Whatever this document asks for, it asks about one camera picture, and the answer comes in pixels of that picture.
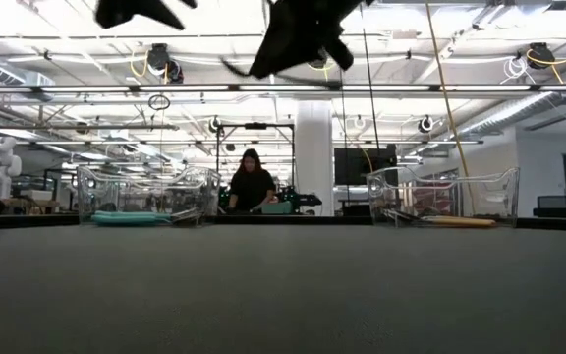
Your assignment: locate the black gantry frame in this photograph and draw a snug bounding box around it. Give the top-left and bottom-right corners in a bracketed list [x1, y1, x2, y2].
[215, 122, 297, 173]

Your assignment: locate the black table mat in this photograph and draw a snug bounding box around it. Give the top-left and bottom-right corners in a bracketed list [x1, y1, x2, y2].
[0, 223, 566, 354]

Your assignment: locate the cluttered background workbench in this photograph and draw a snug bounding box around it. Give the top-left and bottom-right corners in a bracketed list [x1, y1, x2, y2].
[0, 189, 79, 216]

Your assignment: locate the white humanoid robot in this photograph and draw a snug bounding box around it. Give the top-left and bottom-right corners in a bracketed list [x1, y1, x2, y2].
[0, 136, 23, 201]

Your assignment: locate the black keyboard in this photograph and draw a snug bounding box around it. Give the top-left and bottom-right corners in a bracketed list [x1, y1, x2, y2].
[532, 195, 566, 219]

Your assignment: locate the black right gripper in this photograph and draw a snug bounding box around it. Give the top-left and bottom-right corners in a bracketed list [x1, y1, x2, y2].
[251, 0, 375, 80]

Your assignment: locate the black monitor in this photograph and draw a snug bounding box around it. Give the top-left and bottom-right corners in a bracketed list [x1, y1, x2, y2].
[333, 145, 398, 187]

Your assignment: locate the teal box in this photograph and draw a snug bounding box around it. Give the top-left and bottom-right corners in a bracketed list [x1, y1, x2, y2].
[261, 200, 294, 215]

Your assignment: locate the yellow hanging cable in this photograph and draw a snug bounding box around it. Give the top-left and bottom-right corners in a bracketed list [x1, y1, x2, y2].
[424, 0, 476, 217]

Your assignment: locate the long ceiling light strip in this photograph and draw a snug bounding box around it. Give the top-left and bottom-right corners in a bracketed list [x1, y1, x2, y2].
[0, 84, 566, 95]

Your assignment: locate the white pillar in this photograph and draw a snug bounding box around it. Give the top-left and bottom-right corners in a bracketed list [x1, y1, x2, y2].
[295, 100, 335, 217]

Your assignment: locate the clear plastic bin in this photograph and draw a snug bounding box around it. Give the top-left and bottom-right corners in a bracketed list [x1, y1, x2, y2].
[365, 166, 521, 229]
[76, 165, 222, 228]

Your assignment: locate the person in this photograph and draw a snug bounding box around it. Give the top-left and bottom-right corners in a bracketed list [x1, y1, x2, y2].
[227, 148, 279, 213]

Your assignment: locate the hanging black cable loop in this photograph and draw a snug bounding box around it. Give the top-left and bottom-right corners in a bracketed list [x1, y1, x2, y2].
[147, 93, 172, 112]

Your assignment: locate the white cable coil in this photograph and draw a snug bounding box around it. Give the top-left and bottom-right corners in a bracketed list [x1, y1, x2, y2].
[502, 56, 530, 86]

